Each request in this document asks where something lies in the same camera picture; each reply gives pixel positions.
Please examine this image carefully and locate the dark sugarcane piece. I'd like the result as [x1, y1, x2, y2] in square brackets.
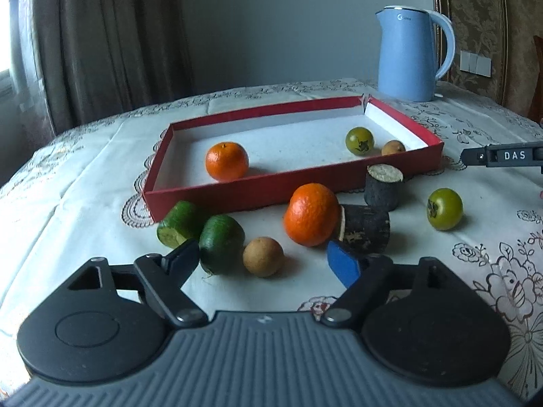
[336, 204, 390, 254]
[363, 163, 404, 211]

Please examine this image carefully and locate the green cucumber piece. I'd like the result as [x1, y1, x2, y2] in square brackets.
[199, 214, 245, 275]
[156, 200, 210, 249]

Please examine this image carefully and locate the orange mandarin outside tray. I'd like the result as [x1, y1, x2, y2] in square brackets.
[283, 183, 340, 247]

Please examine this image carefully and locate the green tomato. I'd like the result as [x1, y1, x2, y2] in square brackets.
[345, 127, 375, 156]
[426, 188, 464, 231]

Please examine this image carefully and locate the white embroidered tablecloth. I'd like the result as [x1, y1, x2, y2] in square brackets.
[1, 80, 542, 399]

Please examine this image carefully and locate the orange mandarin in tray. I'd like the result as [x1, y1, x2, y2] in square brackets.
[204, 141, 249, 182]

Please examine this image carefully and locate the light blue electric kettle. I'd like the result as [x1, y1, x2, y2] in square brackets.
[375, 5, 455, 102]

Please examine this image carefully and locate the red shallow box tray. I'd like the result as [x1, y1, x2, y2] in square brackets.
[143, 96, 444, 221]

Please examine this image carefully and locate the brown curtain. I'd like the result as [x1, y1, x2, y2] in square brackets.
[9, 0, 194, 144]

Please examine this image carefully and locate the white wall switch panel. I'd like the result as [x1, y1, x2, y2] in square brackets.
[460, 51, 491, 78]

